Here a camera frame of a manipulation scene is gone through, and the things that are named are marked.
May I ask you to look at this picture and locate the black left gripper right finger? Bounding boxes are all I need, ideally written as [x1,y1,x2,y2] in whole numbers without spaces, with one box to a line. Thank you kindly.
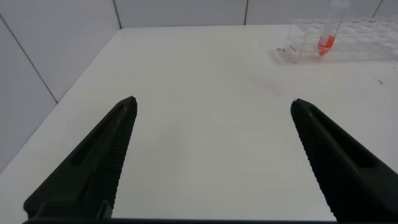
[290,98,398,223]

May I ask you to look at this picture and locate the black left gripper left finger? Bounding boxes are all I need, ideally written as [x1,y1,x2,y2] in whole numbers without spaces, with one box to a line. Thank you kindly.
[23,95,138,220]

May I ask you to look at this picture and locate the test tube with red liquid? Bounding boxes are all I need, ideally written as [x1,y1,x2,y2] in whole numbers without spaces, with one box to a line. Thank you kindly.
[317,0,351,57]

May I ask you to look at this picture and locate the clear plastic test tube rack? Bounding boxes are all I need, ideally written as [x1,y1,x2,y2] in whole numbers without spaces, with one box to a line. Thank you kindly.
[284,17,398,62]

